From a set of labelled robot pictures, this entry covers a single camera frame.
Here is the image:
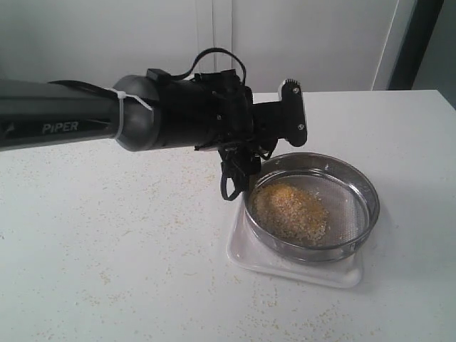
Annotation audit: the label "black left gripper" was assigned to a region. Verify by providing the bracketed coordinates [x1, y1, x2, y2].
[209, 69, 285, 160]

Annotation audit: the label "yellow grain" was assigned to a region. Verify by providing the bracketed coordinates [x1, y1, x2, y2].
[251, 182, 329, 246]

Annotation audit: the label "round steel mesh sieve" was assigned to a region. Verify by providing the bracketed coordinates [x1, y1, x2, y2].
[243, 152, 380, 262]

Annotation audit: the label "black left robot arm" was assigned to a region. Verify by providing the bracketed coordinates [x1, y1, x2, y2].
[1, 69, 285, 154]

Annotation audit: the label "white cabinet doors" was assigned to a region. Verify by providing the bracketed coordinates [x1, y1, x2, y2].
[1, 1, 415, 92]

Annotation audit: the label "white square plastic tray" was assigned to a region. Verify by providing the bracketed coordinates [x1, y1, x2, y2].
[227, 200, 363, 289]

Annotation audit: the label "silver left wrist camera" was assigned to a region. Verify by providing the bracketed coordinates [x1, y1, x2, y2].
[278, 78, 308, 147]

